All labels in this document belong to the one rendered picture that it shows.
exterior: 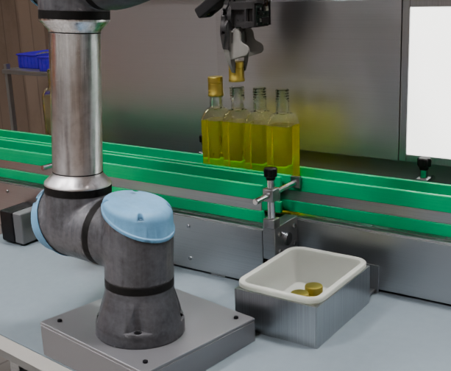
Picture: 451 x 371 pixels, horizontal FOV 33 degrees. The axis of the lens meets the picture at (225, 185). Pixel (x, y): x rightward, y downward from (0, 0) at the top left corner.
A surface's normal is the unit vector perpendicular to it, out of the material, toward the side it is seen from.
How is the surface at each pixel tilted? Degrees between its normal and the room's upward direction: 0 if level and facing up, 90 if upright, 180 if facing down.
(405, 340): 0
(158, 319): 73
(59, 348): 90
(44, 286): 0
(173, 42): 90
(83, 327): 3
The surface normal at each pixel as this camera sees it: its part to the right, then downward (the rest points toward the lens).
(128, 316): -0.18, -0.05
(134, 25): -0.57, 0.25
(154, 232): 0.54, 0.18
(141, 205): 0.12, -0.94
